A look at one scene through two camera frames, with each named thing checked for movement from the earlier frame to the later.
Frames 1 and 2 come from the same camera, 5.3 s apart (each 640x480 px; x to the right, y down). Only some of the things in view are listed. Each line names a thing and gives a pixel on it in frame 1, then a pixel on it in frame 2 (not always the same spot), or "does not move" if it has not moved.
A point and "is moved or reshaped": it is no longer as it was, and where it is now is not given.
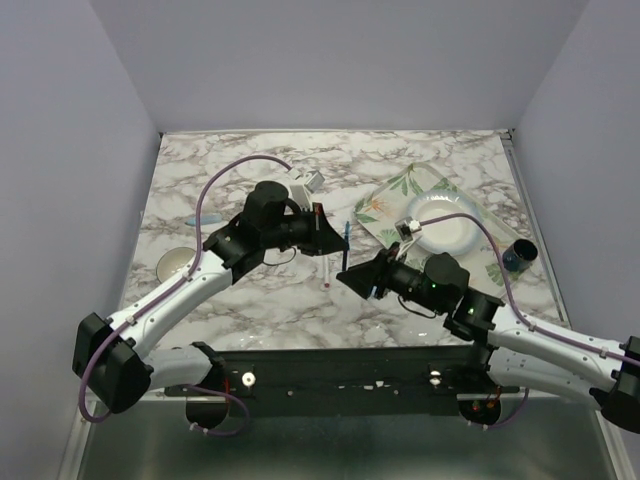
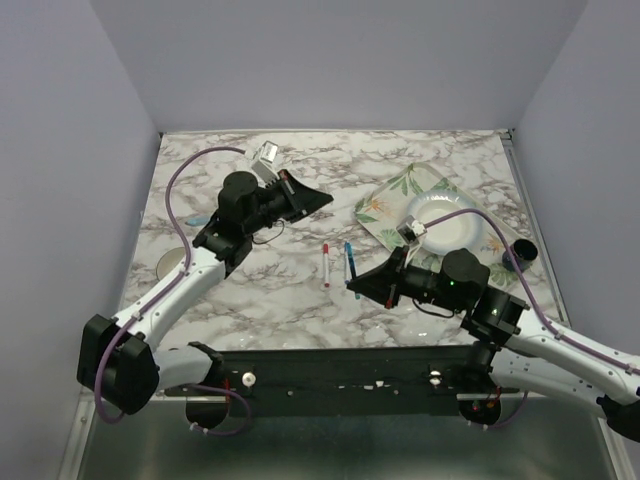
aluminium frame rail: x=540 y=249 does not move
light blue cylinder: x=205 y=219 does not move
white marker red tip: x=326 y=272 does not move
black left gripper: x=323 y=238 -> x=302 y=200
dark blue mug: x=518 y=256 does not move
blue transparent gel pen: x=347 y=246 is moved or reshaped
